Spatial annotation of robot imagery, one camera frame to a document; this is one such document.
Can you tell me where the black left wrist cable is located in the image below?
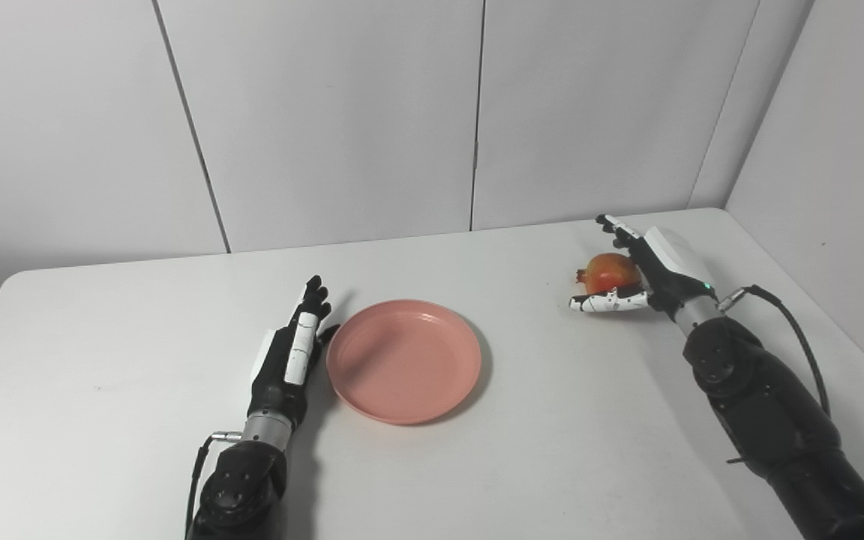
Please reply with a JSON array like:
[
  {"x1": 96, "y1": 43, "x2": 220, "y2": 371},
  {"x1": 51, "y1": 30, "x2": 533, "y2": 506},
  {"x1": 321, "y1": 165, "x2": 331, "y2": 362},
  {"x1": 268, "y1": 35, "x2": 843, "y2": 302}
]
[{"x1": 184, "y1": 430, "x2": 244, "y2": 539}]

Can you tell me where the red pomegranate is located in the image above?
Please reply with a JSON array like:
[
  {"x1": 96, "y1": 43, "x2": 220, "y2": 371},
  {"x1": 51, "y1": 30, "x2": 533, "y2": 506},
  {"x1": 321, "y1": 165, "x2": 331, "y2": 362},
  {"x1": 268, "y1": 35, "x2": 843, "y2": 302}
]
[{"x1": 576, "y1": 253, "x2": 643, "y2": 296}]

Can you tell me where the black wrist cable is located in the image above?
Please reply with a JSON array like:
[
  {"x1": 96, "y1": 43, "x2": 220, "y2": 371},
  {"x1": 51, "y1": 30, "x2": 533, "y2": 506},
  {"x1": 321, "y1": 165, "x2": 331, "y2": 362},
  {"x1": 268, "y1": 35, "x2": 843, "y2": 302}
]
[
  {"x1": 184, "y1": 430, "x2": 244, "y2": 539},
  {"x1": 717, "y1": 284, "x2": 832, "y2": 418}
]

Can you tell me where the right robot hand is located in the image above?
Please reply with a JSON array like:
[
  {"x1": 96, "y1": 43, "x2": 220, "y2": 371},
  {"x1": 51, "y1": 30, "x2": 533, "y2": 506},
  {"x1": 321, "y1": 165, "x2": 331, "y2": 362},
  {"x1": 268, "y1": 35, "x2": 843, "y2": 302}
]
[{"x1": 569, "y1": 214, "x2": 719, "y2": 322}]

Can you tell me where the pink plate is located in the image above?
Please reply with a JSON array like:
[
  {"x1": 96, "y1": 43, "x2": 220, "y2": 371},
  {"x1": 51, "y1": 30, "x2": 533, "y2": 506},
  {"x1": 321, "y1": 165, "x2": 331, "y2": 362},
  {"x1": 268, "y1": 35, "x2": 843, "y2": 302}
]
[{"x1": 325, "y1": 299, "x2": 483, "y2": 426}]

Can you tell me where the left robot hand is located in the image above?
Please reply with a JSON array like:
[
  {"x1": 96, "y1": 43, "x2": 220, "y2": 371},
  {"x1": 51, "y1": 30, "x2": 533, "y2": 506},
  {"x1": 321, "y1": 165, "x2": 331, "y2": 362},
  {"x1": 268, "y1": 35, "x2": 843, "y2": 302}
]
[{"x1": 247, "y1": 274, "x2": 341, "y2": 431}]

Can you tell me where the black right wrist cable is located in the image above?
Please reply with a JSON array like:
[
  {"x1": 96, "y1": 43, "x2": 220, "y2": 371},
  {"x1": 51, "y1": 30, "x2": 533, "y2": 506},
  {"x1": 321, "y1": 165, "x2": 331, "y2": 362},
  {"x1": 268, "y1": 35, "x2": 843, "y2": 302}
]
[{"x1": 717, "y1": 284, "x2": 832, "y2": 418}]

